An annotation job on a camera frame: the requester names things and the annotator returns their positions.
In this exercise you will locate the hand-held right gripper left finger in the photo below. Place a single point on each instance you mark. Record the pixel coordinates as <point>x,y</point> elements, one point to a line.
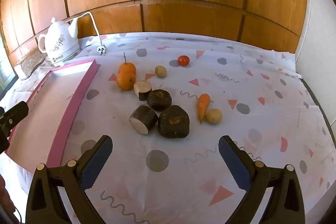
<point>94,163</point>

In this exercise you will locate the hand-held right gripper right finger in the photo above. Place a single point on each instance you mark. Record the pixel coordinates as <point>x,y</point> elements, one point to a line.
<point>233,161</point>

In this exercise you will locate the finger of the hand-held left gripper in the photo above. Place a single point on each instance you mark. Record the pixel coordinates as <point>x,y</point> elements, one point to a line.
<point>15,112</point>

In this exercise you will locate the pink shallow tray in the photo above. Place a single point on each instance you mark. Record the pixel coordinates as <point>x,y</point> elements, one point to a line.
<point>39,108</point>

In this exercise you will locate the brown kiwi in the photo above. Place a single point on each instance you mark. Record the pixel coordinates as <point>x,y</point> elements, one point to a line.
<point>160,71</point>
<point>213,116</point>

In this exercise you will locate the orange carrot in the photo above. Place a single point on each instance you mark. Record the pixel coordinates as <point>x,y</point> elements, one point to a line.
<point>203,106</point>

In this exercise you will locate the large cut dark root piece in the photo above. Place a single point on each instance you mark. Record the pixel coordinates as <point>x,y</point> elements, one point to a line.
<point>144,116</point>

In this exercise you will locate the large dark root chunk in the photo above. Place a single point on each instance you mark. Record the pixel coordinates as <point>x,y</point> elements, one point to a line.
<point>173,123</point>

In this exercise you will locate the stemless orange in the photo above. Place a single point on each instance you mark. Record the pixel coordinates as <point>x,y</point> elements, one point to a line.
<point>124,82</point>

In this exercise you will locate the small cut dark root piece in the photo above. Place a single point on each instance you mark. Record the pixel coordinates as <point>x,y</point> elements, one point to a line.
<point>143,88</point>

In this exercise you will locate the round dark root chunk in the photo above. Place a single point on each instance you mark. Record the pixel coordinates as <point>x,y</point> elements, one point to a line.
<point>158,100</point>

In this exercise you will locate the silver patterned tissue box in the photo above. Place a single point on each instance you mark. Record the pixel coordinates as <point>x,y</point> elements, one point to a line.
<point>30,62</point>

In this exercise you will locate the white patterned tablecloth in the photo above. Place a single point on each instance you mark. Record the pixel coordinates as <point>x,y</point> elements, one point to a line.
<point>170,187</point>

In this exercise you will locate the white ceramic electric kettle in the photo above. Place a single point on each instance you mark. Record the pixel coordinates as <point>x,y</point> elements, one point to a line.
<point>59,43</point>

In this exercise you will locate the orange with long stem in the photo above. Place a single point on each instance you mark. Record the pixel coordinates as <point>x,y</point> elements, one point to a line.
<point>127,69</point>

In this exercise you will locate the small red tomato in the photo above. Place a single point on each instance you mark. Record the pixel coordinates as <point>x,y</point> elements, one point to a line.
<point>183,60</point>

